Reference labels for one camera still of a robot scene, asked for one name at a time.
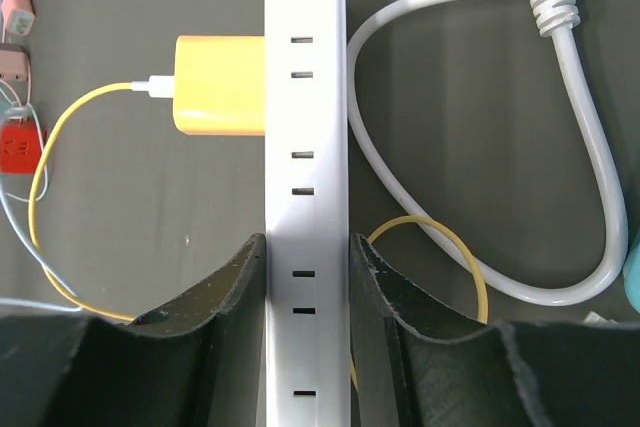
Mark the mint green charger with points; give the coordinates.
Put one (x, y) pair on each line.
(6, 111)

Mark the beige brown charger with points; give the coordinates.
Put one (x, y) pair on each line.
(13, 63)

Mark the white power strip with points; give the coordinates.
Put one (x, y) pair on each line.
(306, 214)

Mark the salmon pink charger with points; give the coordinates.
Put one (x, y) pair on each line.
(18, 17)

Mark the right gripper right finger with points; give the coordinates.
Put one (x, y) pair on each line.
(421, 363)

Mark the yellow charger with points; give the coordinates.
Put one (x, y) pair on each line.
(219, 85)

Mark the red cube adapter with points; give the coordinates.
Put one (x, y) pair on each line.
(20, 147)

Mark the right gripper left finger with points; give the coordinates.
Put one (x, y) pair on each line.
(193, 361)

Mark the teal power strip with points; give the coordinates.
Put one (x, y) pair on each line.
(631, 274)

